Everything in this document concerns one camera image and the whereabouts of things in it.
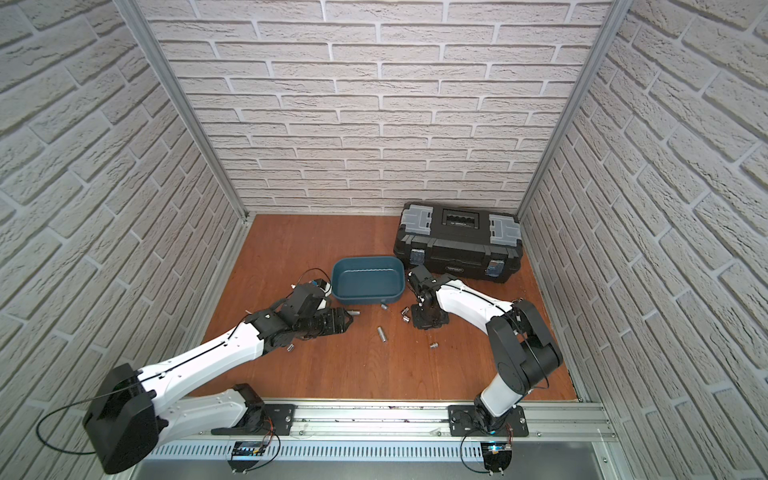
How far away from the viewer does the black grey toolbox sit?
0.91 meters

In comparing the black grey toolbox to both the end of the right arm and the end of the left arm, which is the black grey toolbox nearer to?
the end of the right arm

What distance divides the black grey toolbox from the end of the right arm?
0.18 meters

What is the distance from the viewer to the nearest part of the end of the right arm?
0.66 metres
